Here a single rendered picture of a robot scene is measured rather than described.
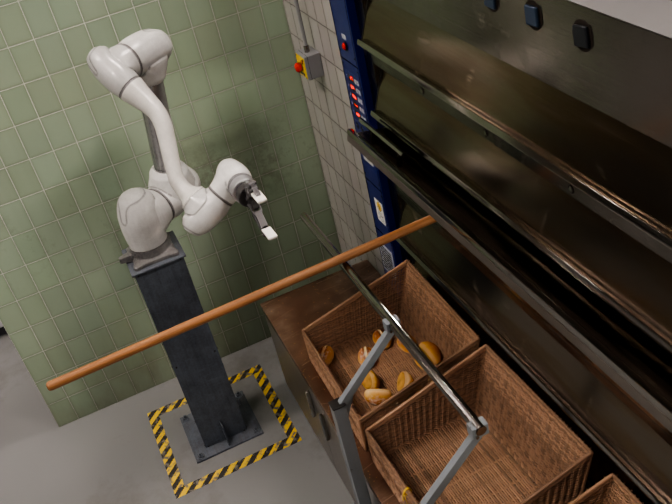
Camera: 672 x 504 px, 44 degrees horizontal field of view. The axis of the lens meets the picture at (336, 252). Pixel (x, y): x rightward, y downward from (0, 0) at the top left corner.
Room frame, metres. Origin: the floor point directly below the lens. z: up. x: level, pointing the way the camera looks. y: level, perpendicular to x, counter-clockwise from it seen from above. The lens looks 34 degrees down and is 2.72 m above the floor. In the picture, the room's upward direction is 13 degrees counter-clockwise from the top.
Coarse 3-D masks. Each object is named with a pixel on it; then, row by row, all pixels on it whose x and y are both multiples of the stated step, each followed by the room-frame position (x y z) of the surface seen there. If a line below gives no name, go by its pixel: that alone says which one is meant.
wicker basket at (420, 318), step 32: (384, 288) 2.56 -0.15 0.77; (416, 288) 2.49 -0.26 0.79; (320, 320) 2.49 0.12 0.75; (352, 320) 2.52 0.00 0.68; (416, 320) 2.45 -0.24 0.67; (448, 320) 2.25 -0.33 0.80; (352, 352) 2.45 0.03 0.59; (384, 352) 2.41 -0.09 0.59; (448, 352) 2.21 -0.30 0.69; (384, 384) 2.24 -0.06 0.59; (416, 384) 2.00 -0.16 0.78; (352, 416) 2.02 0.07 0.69
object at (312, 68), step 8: (312, 48) 3.24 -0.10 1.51; (296, 56) 3.25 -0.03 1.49; (304, 56) 3.18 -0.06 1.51; (312, 56) 3.17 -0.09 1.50; (304, 64) 3.17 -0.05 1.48; (312, 64) 3.17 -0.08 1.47; (320, 64) 3.18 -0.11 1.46; (304, 72) 3.19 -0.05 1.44; (312, 72) 3.17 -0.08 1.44; (320, 72) 3.18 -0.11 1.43
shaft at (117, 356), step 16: (416, 224) 2.28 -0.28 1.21; (384, 240) 2.24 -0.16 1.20; (336, 256) 2.21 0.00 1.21; (352, 256) 2.21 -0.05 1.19; (304, 272) 2.17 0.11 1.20; (320, 272) 2.18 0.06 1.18; (272, 288) 2.13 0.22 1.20; (224, 304) 2.10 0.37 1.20; (240, 304) 2.09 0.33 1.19; (192, 320) 2.06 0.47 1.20; (208, 320) 2.06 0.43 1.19; (160, 336) 2.02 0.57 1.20; (128, 352) 1.99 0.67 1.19; (80, 368) 1.96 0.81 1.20; (96, 368) 1.96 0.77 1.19; (48, 384) 1.92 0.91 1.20; (64, 384) 1.93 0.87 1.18
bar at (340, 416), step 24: (360, 288) 2.06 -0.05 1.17; (384, 312) 1.92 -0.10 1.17; (384, 336) 1.87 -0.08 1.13; (408, 336) 1.79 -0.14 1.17; (360, 384) 1.84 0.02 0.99; (336, 408) 1.80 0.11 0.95; (456, 408) 1.49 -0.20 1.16; (480, 432) 1.40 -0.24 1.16; (456, 456) 1.40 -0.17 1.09; (360, 480) 1.81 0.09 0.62
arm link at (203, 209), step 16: (128, 96) 2.70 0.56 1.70; (144, 96) 2.69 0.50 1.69; (144, 112) 2.69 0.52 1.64; (160, 112) 2.67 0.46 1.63; (160, 128) 2.64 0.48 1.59; (160, 144) 2.62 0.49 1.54; (176, 144) 2.63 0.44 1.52; (176, 160) 2.58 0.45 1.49; (176, 176) 2.55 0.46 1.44; (176, 192) 2.53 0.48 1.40; (192, 192) 2.50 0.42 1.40; (208, 192) 2.49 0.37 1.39; (192, 208) 2.46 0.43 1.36; (208, 208) 2.45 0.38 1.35; (224, 208) 2.46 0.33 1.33; (192, 224) 2.44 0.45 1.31; (208, 224) 2.44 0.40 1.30
